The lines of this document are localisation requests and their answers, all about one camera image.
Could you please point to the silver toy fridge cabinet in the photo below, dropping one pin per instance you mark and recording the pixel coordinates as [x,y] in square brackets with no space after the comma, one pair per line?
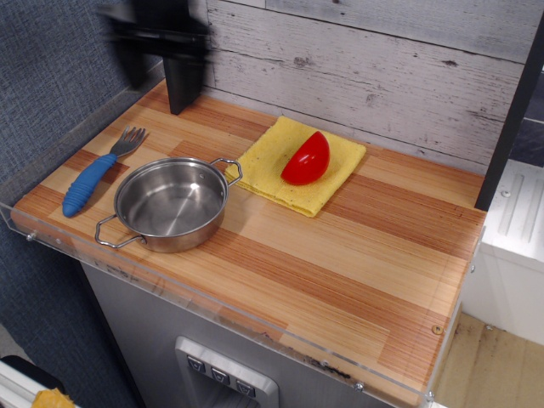
[146,328]

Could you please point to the stainless steel pot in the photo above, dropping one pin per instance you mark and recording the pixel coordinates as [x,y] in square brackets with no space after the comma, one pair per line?
[173,204]

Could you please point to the red plastic half tomato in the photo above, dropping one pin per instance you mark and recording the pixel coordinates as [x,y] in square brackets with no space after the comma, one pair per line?
[309,162]

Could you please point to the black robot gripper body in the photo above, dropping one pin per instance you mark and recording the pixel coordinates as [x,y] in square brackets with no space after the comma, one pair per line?
[161,28]

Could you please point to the yellow folded cloth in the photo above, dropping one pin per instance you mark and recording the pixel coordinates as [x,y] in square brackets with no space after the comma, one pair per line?
[263,163]

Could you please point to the clear acrylic table guard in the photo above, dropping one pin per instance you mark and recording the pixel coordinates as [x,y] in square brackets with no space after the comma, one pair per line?
[364,289]

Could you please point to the blue handled metal fork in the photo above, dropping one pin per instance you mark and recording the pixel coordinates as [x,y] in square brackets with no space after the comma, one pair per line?
[80,191]

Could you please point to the yellow black object at corner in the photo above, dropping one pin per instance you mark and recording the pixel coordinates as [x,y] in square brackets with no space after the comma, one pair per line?
[24,384]

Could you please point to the white ridged toy sink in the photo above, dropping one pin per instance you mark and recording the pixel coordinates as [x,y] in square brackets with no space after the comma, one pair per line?
[504,285]

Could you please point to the silver dispenser button panel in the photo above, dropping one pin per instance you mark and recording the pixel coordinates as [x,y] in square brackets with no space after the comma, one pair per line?
[225,376]

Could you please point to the dark right upright post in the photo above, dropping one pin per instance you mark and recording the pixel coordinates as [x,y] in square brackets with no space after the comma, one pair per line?
[521,100]

